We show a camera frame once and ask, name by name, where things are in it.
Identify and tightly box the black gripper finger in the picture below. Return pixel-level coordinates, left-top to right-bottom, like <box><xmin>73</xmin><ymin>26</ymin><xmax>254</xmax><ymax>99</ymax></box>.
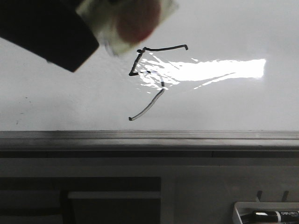
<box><xmin>0</xmin><ymin>0</ymin><xmax>99</xmax><ymax>72</ymax></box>

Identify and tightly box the white marker with tape wad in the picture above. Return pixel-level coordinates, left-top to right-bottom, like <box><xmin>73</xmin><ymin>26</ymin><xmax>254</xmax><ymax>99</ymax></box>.
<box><xmin>76</xmin><ymin>0</ymin><xmax>178</xmax><ymax>56</ymax></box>

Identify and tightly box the white plastic marker tray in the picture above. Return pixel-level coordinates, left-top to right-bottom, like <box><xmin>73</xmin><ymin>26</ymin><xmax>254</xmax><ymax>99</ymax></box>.
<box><xmin>232</xmin><ymin>202</ymin><xmax>299</xmax><ymax>224</ymax></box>

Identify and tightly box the black deli marker in tray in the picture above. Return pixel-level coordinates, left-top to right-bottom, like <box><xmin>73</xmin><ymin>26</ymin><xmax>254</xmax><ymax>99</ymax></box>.
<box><xmin>241</xmin><ymin>210</ymin><xmax>299</xmax><ymax>224</ymax></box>

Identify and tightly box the white whiteboard with metal frame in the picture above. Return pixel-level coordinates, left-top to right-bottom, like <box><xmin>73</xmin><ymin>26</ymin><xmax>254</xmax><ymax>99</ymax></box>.
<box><xmin>0</xmin><ymin>0</ymin><xmax>299</xmax><ymax>151</ymax></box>

